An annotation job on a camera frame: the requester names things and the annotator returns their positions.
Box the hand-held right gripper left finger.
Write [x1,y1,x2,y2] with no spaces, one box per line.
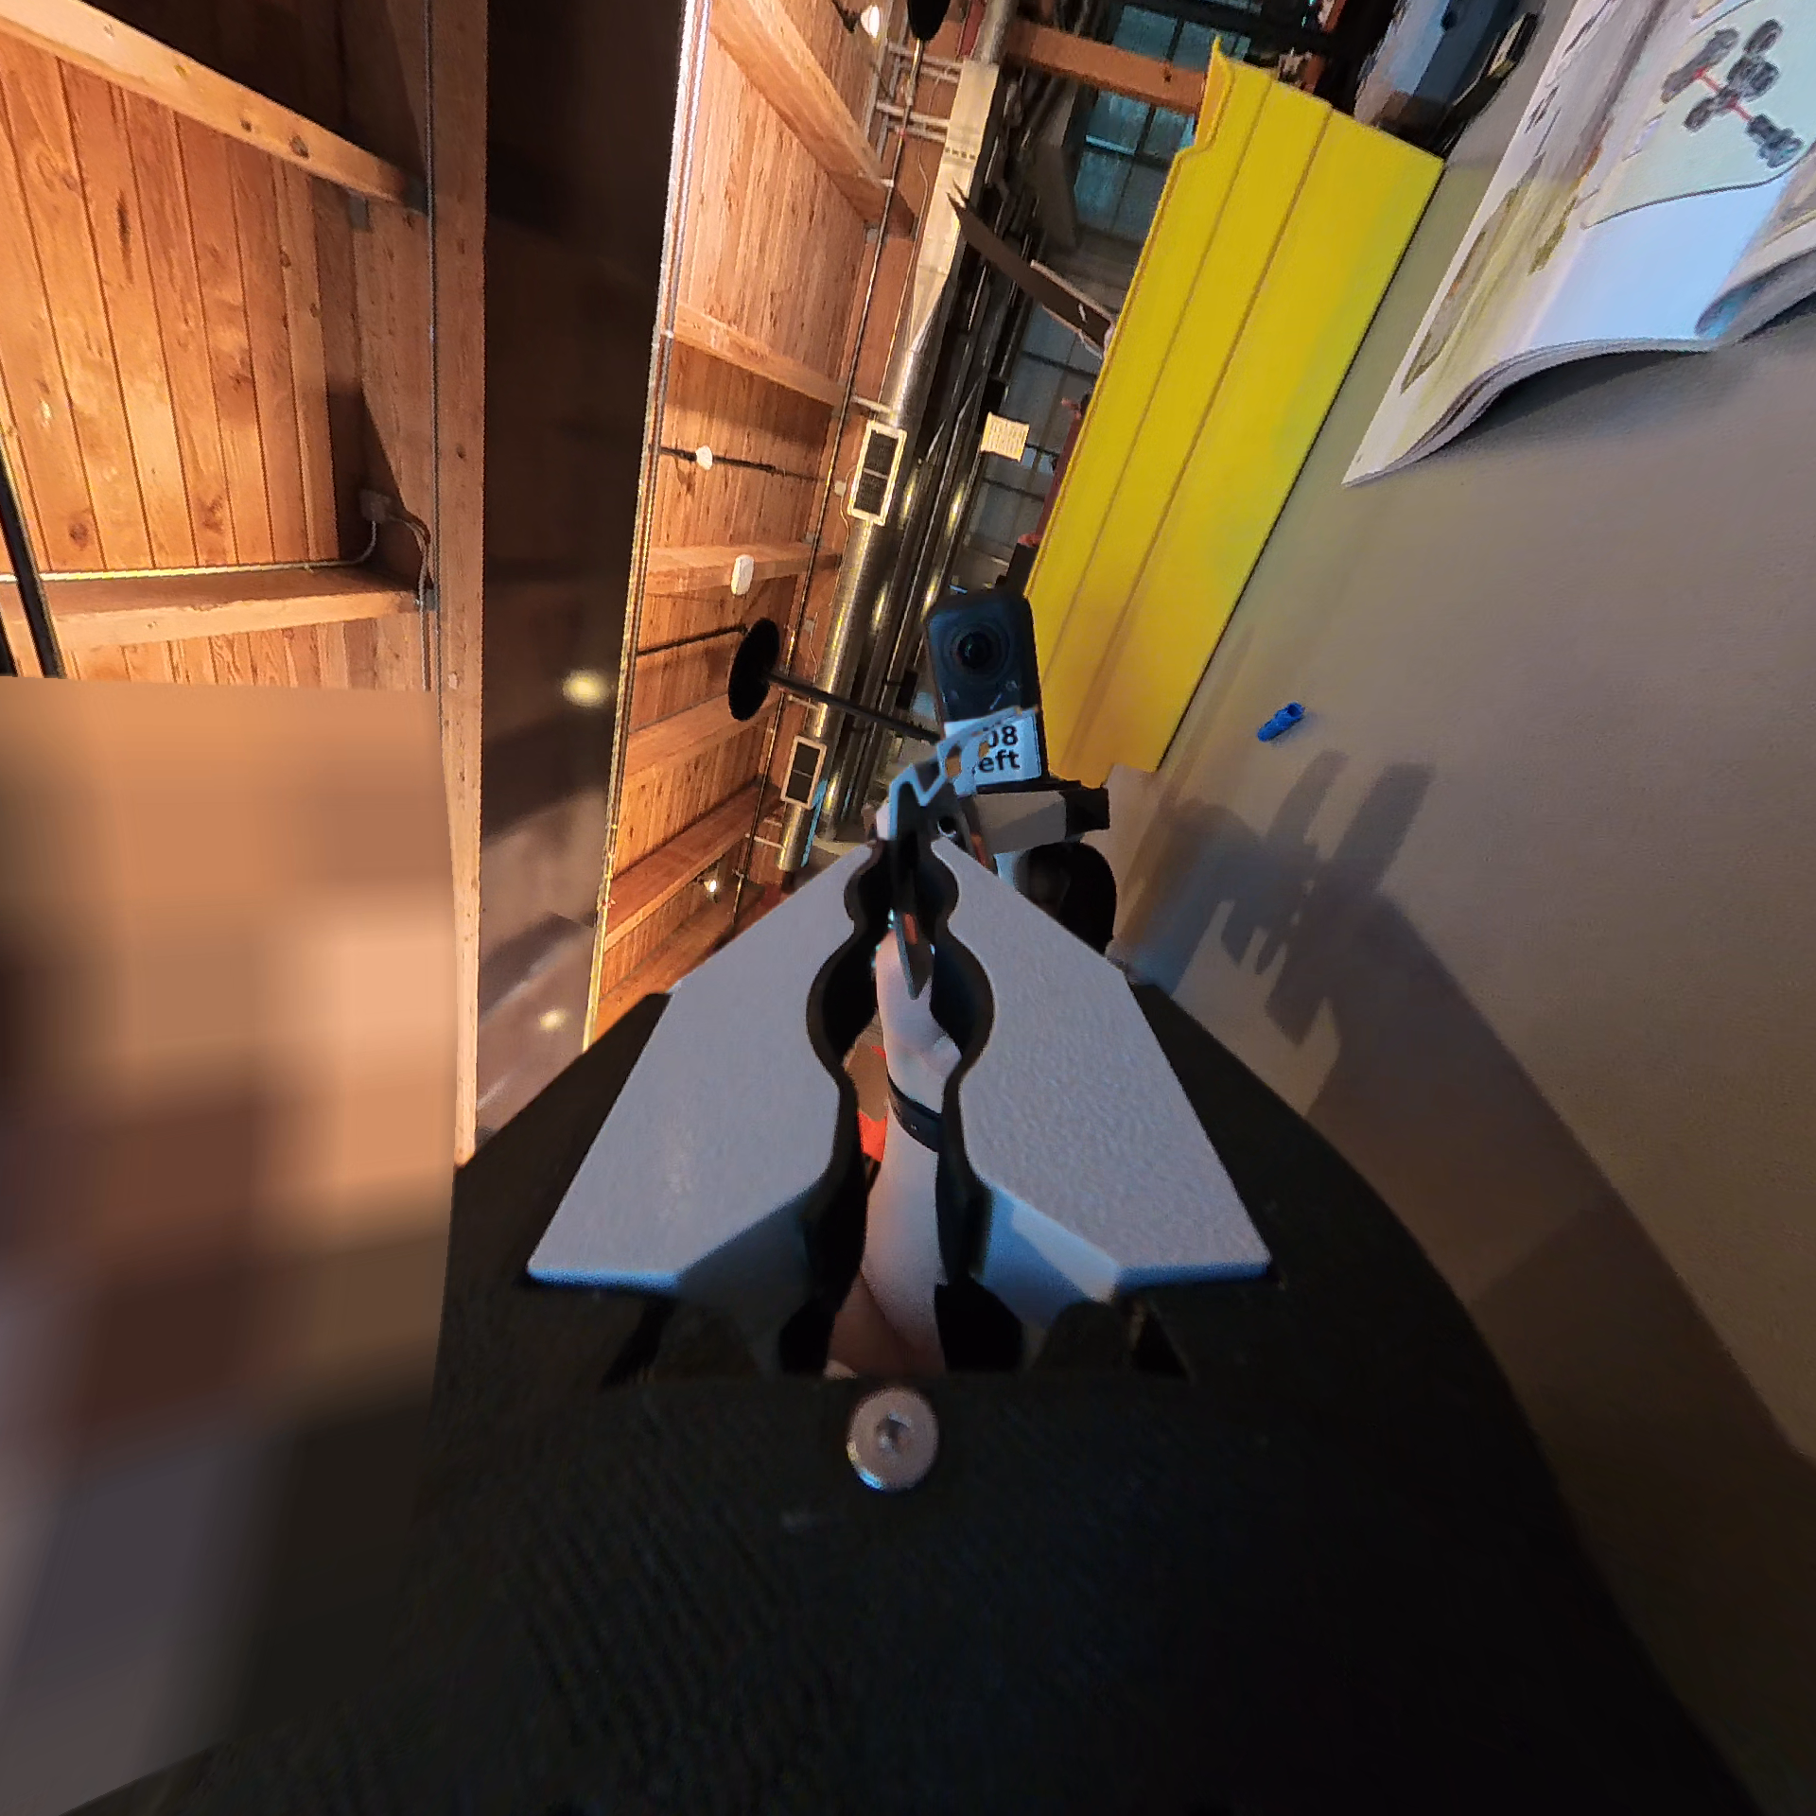
[529,843,883,1375]

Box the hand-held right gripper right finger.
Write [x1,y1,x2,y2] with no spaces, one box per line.
[932,836,1273,1375]

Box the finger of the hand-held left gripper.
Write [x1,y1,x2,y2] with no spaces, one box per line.
[873,757,986,857]
[979,788,1088,857]

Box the grey desk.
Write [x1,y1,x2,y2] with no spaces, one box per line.
[1098,57,1816,1816]

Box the person's left hand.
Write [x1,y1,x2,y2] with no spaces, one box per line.
[866,931,988,1124]

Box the yellow plastic bin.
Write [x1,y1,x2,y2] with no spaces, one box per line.
[1022,39,1445,788]

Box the open instruction booklet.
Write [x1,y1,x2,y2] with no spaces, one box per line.
[1340,0,1816,489]

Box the metal ventilation duct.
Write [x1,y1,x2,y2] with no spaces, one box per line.
[810,0,1022,853]

